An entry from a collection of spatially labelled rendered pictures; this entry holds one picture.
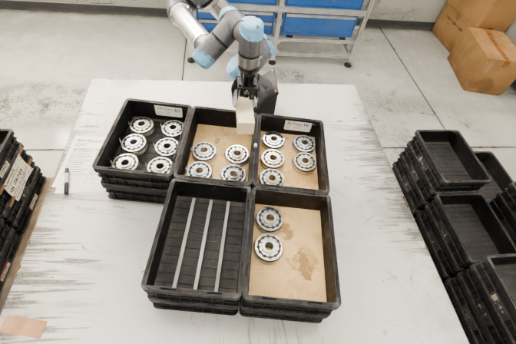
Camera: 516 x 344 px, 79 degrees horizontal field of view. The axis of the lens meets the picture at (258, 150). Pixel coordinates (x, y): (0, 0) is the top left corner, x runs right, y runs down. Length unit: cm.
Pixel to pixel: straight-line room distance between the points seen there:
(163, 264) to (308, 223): 55
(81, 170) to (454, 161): 210
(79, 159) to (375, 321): 141
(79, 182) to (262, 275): 90
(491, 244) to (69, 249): 209
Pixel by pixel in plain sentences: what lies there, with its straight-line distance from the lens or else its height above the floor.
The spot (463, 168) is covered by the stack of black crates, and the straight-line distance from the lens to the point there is 232.
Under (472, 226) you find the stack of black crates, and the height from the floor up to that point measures 38.
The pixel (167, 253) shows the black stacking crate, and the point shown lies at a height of 83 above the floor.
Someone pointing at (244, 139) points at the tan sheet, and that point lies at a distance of 146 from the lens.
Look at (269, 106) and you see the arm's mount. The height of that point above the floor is 81.
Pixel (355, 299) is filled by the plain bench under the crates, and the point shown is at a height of 70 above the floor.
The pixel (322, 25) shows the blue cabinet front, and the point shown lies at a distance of 331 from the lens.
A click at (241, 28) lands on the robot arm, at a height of 142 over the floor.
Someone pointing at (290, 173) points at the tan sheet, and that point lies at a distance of 137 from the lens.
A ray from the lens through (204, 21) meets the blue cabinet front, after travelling 314.
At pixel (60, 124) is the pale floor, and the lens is 294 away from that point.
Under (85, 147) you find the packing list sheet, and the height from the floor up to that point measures 70.
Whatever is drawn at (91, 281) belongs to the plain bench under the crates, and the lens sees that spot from 136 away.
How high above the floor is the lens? 192
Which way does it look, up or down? 50 degrees down
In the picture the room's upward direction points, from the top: 9 degrees clockwise
